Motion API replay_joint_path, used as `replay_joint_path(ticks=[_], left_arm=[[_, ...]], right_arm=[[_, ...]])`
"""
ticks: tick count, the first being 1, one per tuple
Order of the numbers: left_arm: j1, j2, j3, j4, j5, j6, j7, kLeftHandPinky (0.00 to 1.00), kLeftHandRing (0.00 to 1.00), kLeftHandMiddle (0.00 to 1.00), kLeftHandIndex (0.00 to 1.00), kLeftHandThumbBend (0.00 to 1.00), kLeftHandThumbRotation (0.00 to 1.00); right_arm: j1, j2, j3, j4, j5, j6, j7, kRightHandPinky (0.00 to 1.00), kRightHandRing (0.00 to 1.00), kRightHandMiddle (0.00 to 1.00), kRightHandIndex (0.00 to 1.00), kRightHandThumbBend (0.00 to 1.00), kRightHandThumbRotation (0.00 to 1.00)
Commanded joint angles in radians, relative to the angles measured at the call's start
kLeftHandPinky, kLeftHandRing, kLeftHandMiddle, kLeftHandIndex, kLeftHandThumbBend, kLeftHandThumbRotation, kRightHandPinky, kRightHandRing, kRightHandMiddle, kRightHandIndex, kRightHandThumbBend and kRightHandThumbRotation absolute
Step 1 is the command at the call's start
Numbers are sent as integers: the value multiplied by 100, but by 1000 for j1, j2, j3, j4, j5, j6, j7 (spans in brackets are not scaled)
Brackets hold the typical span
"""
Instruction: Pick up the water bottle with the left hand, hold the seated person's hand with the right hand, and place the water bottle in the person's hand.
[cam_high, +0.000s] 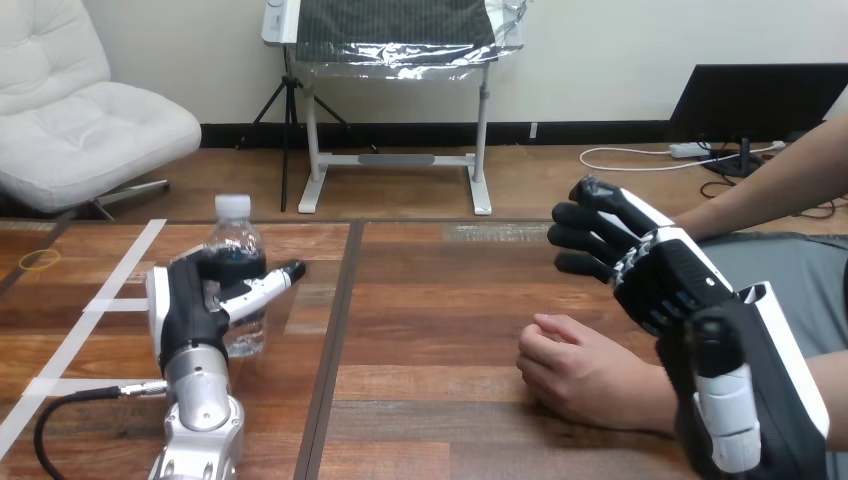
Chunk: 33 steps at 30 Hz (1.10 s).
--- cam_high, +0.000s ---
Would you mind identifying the person's hand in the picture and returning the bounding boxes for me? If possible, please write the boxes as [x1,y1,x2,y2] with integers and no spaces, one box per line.
[515,313,680,437]

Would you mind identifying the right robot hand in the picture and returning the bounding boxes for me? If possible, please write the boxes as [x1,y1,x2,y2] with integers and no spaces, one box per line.
[547,174,831,480]

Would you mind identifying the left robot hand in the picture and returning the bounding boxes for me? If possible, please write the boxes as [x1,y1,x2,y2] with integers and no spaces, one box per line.
[146,246,308,370]

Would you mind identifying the clear water bottle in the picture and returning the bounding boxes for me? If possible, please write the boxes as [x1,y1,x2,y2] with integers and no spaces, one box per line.
[201,193,269,360]

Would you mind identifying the person's forearm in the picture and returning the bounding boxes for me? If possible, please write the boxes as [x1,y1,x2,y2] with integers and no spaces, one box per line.
[671,112,848,244]
[803,349,848,460]

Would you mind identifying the person's body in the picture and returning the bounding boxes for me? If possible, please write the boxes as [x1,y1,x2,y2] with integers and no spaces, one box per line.
[698,231,848,360]

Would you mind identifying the white power strip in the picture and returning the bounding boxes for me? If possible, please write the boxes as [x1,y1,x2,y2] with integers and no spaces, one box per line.
[668,141,714,160]

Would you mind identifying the dark screen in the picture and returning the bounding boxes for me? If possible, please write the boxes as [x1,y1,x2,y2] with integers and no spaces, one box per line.
[665,63,848,179]

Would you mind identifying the black tripod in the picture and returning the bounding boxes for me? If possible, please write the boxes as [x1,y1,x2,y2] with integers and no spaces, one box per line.
[235,44,380,214]

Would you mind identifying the white cushioned chair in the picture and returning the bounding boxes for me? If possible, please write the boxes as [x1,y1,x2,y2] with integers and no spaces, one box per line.
[0,0,203,221]

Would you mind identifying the white desk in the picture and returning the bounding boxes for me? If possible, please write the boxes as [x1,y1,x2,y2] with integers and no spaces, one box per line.
[260,0,529,217]

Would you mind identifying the foil sheet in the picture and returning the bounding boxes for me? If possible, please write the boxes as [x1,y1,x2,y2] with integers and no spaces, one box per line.
[290,0,533,82]

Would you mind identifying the dark ribbed panel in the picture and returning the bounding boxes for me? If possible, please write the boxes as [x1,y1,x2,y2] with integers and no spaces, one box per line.
[295,0,499,66]

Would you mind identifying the white cable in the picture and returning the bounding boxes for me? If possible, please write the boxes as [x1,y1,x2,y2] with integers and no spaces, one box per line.
[578,140,788,174]

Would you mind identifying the black cable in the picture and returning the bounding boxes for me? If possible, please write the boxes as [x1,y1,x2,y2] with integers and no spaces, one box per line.
[33,380,168,480]

